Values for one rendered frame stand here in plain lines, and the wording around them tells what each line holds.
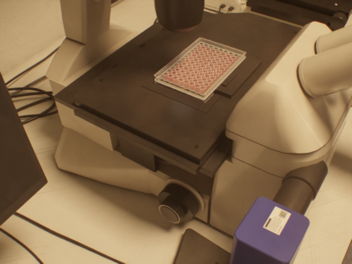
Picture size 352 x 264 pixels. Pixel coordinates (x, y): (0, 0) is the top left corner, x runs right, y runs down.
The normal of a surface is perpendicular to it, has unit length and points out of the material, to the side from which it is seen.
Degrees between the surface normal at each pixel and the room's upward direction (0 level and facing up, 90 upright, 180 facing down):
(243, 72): 0
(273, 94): 45
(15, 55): 90
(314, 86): 91
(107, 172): 80
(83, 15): 97
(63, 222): 0
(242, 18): 0
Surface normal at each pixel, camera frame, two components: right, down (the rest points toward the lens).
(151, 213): -0.02, -0.72
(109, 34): 0.83, 0.37
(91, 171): -0.35, 0.53
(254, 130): -0.56, 0.54
